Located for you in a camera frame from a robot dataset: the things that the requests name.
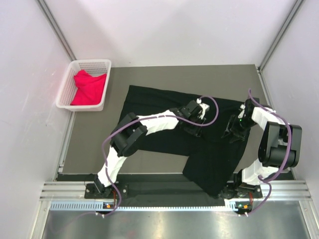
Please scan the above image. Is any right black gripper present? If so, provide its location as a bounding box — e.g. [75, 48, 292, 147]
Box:
[222, 115, 258, 142]

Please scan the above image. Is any black t-shirt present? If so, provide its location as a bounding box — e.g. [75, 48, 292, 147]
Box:
[120, 85, 248, 197]

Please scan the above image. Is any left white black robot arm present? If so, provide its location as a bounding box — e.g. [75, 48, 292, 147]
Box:
[93, 99, 209, 198]

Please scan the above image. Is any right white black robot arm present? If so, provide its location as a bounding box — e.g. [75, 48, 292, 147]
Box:
[222, 99, 302, 199]

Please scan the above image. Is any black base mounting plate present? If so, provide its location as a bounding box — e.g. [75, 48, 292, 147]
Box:
[84, 174, 258, 206]

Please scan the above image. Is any crumpled red t-shirt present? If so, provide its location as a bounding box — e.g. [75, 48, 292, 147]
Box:
[70, 70, 107, 106]

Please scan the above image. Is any white perforated plastic basket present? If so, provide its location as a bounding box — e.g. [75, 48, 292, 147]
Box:
[56, 59, 112, 112]

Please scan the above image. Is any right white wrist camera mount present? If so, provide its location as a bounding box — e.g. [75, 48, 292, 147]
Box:
[238, 104, 247, 121]

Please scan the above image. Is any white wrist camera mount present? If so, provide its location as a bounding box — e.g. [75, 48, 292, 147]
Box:
[196, 98, 210, 120]
[238, 104, 247, 121]

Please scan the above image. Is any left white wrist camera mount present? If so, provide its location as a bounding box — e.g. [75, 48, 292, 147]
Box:
[196, 98, 210, 120]

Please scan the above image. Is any aluminium frame rail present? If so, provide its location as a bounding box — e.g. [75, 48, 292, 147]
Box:
[40, 180, 312, 202]

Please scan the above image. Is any grey slotted cable duct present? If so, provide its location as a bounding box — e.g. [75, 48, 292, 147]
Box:
[50, 201, 238, 212]

